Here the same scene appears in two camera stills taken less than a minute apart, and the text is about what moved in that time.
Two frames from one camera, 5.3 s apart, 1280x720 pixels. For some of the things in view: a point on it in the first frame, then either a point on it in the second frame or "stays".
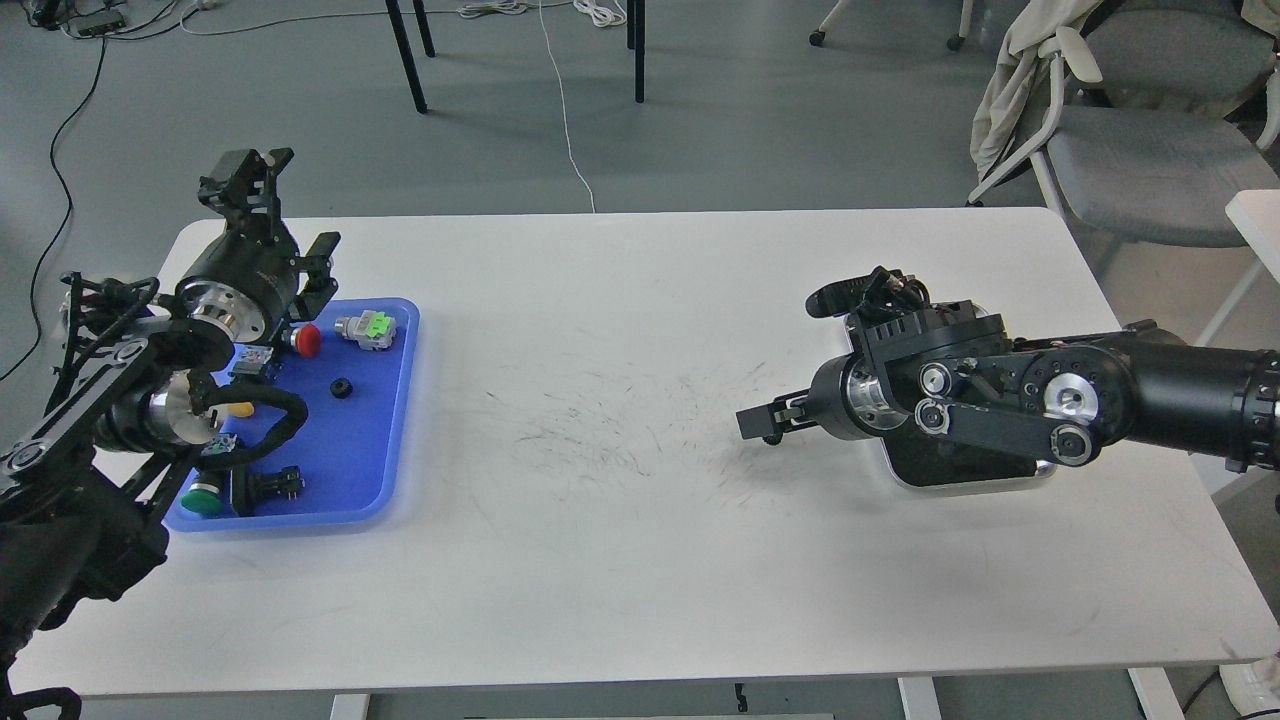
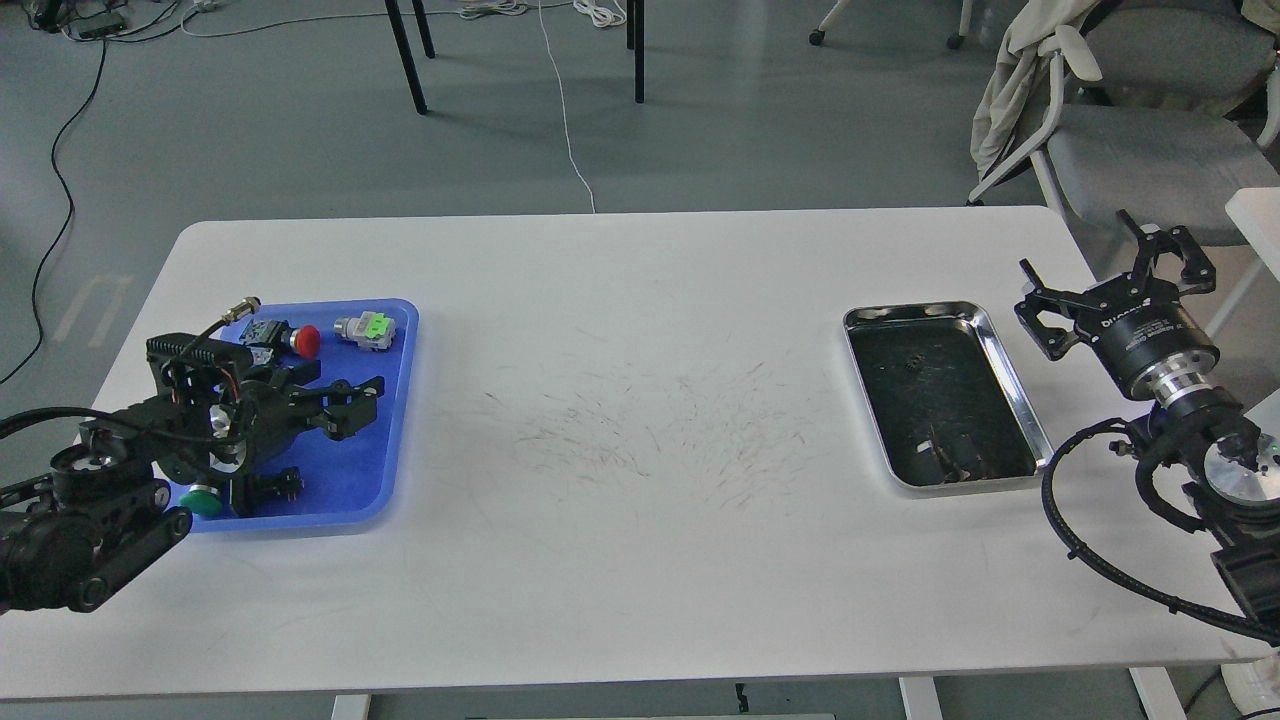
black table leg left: [404, 47] stays
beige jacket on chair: [1019, 76] stays
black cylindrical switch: [250, 485] stays
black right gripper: [849, 398] → [1139, 327]
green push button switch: [204, 495] stays
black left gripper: [246, 276] → [260, 418]
